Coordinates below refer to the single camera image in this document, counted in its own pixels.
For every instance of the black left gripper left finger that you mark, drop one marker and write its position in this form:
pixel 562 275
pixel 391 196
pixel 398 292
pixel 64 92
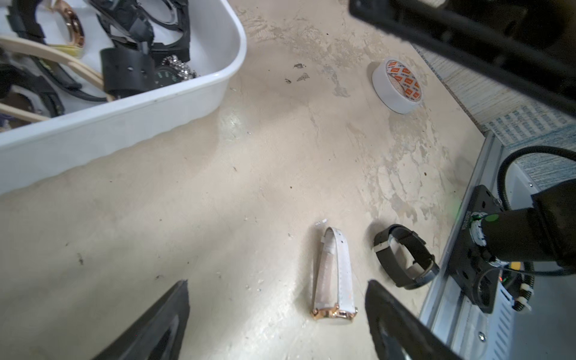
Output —
pixel 158 333

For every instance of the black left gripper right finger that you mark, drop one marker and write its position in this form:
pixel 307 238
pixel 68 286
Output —
pixel 396 333

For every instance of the dark brown round watch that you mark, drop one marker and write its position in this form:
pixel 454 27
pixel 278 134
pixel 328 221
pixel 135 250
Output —
pixel 405 258

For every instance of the silver metal watch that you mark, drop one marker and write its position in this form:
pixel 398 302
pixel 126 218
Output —
pixel 333 296

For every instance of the white plastic storage box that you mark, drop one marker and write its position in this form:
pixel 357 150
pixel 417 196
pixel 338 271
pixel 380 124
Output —
pixel 38 151

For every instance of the black analog watch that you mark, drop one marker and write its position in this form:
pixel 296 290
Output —
pixel 128 72

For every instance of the beige strap watch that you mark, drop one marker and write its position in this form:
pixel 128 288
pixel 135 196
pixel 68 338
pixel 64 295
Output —
pixel 69 23

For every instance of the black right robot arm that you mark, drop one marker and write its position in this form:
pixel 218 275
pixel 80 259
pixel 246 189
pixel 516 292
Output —
pixel 513 65

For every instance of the white adhesive tape roll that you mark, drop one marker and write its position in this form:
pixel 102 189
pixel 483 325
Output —
pixel 397 86

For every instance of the aluminium front rail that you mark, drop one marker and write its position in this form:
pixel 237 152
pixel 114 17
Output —
pixel 506 288

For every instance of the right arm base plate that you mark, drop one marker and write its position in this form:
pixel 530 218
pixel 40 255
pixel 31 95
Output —
pixel 470 263

